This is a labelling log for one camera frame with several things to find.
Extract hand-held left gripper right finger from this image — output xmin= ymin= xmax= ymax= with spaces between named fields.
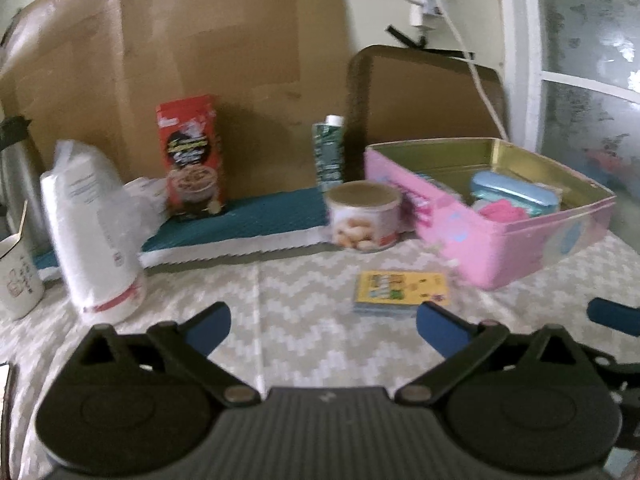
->
xmin=395 ymin=301 xmax=585 ymax=407

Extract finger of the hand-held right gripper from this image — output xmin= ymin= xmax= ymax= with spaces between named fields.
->
xmin=582 ymin=347 xmax=640 ymax=411
xmin=587 ymin=297 xmax=640 ymax=336

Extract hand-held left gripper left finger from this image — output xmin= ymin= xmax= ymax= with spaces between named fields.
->
xmin=79 ymin=302 xmax=262 ymax=408

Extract yellow card box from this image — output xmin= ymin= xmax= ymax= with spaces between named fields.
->
xmin=352 ymin=270 xmax=449 ymax=317

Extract pink tin box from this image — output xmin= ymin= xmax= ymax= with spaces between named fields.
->
xmin=364 ymin=138 xmax=617 ymax=291

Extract pink scrunchie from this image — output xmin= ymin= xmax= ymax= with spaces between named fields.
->
xmin=472 ymin=199 xmax=531 ymax=223

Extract beige zigzag tablecloth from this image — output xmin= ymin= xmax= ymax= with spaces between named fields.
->
xmin=0 ymin=230 xmax=640 ymax=480

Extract teal mat white edge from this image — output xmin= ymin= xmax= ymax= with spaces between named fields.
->
xmin=32 ymin=187 xmax=333 ymax=283

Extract round nut can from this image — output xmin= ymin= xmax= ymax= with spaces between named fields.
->
xmin=325 ymin=180 xmax=402 ymax=252

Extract white plastic wrapped pack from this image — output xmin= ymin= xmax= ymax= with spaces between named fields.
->
xmin=40 ymin=140 xmax=147 ymax=326

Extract red cereal box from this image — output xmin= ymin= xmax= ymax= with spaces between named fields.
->
xmin=156 ymin=93 xmax=227 ymax=222

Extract white mug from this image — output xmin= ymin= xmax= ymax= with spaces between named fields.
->
xmin=0 ymin=200 xmax=46 ymax=321

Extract green drink carton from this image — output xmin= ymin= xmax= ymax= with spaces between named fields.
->
xmin=312 ymin=115 xmax=346 ymax=193

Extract brown board right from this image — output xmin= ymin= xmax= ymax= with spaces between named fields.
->
xmin=346 ymin=45 xmax=507 ymax=181

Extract steel thermos black lid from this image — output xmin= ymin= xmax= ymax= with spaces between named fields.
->
xmin=0 ymin=116 xmax=48 ymax=256

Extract frosted glass window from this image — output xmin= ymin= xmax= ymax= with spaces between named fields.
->
xmin=495 ymin=0 xmax=640 ymax=256

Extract large brown cardboard sheet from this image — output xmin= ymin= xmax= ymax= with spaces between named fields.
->
xmin=0 ymin=0 xmax=351 ymax=201

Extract white power adapter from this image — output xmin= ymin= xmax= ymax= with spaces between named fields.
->
xmin=407 ymin=0 xmax=441 ymax=28

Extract white power cable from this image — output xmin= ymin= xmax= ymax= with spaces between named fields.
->
xmin=425 ymin=0 xmax=511 ymax=141

